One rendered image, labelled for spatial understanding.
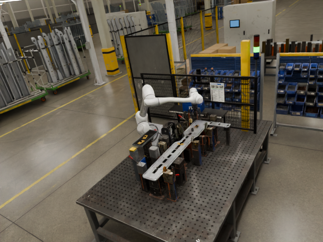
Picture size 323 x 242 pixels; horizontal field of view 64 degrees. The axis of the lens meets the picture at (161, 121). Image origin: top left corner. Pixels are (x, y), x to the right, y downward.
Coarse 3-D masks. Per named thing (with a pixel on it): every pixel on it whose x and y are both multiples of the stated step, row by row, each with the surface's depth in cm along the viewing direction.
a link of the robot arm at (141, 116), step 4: (144, 88) 327; (148, 88) 325; (152, 88) 331; (144, 92) 325; (148, 92) 322; (152, 92) 324; (144, 96) 325; (140, 108) 359; (144, 108) 350; (140, 112) 362; (144, 112) 358; (136, 116) 376; (140, 116) 367; (144, 116) 367; (136, 120) 377; (140, 120) 369; (144, 120) 370
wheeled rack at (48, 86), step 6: (60, 42) 984; (36, 48) 929; (42, 48) 895; (24, 54) 907; (84, 54) 1019; (42, 60) 871; (66, 78) 999; (72, 78) 992; (78, 78) 1004; (36, 84) 957; (48, 84) 959; (54, 84) 956; (60, 84) 947; (66, 84) 960; (54, 90) 929
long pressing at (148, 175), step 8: (200, 120) 369; (200, 128) 347; (184, 136) 333; (176, 144) 319; (184, 144) 317; (168, 152) 306; (176, 152) 303; (160, 160) 293; (168, 160) 291; (152, 168) 282; (160, 168) 280; (144, 176) 271; (152, 176) 269; (160, 176) 269
